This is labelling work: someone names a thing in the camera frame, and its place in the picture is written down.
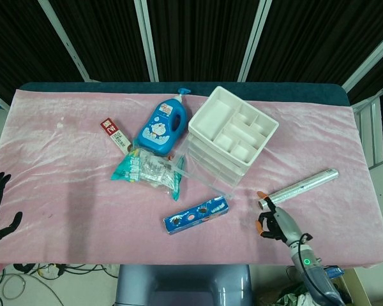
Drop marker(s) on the right black grey robot hand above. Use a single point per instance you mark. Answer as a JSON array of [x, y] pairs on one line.
[[284, 224]]

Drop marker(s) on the white divided storage tray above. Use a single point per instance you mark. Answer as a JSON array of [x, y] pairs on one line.
[[233, 127]]

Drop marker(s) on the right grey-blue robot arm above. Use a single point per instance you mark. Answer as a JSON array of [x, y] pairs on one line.
[[319, 282]]

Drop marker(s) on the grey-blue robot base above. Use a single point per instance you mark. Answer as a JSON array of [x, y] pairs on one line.
[[178, 287]]

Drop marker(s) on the silver foil roll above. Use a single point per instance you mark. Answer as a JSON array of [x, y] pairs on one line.
[[303, 186]]

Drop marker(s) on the small blue packet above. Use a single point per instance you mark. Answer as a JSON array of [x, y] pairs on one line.
[[334, 272]]

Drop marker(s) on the pink velvet cloth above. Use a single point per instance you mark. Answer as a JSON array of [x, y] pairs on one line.
[[67, 178]]

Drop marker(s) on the blue cookie box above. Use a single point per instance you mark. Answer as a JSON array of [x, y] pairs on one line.
[[194, 216]]

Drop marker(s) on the teal clear snack bag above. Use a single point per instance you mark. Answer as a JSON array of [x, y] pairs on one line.
[[147, 172]]

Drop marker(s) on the red white snack box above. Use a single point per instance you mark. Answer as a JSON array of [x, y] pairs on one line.
[[115, 134]]

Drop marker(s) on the blue cartoon pump bottle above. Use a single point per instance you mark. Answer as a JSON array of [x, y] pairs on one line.
[[159, 127]]

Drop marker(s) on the black pleated curtain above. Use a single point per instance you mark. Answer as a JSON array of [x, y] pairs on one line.
[[201, 38], [105, 38], [16, 44], [312, 38]]

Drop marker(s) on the white side frame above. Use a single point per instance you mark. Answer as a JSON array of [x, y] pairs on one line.
[[368, 127]]

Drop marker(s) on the white frame post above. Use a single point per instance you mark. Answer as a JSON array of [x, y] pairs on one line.
[[67, 44], [148, 41], [367, 63], [252, 41]]

